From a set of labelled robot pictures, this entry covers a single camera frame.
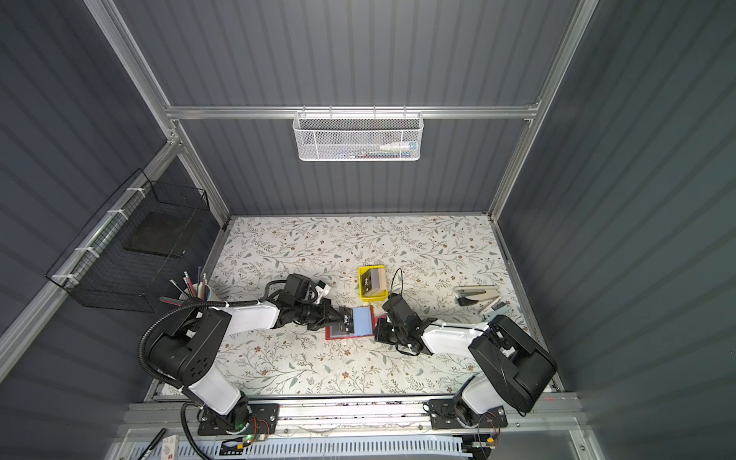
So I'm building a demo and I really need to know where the yellow plastic card tray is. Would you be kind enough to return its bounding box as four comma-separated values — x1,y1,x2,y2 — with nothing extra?
358,266,388,303

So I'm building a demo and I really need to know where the beige stapler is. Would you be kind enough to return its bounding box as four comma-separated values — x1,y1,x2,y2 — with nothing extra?
452,286,500,307

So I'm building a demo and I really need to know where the black wire mesh basket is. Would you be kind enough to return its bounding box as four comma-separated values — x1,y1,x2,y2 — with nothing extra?
46,170,210,312

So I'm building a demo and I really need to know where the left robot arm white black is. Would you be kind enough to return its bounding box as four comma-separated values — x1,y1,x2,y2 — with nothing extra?
137,274,354,418

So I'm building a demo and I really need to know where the black corrugated cable conduit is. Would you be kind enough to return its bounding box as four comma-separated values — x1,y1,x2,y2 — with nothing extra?
137,279,294,460

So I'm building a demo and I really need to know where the stack of cards in tray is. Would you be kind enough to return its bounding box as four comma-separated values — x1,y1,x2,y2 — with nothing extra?
366,268,387,297

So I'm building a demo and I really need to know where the small white grey device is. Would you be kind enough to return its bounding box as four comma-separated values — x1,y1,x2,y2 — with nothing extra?
481,299,510,321

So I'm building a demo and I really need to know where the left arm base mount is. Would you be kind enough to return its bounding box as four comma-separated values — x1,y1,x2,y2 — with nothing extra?
197,404,281,436

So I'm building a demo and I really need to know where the white tube in basket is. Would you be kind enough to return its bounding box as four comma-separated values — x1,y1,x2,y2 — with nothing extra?
379,141,420,154

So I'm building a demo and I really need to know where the white pen cup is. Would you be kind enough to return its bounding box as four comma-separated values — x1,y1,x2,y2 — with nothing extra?
158,266,219,308

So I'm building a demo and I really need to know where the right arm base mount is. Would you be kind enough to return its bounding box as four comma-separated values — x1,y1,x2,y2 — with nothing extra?
423,398,508,430

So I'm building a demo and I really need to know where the white wire mesh basket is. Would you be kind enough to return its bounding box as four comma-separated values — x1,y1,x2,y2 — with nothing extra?
292,114,425,162

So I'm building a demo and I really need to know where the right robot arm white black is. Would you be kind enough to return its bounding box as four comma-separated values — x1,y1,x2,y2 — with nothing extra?
375,293,557,427

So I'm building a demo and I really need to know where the floral table mat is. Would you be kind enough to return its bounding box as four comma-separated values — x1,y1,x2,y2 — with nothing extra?
209,216,526,396

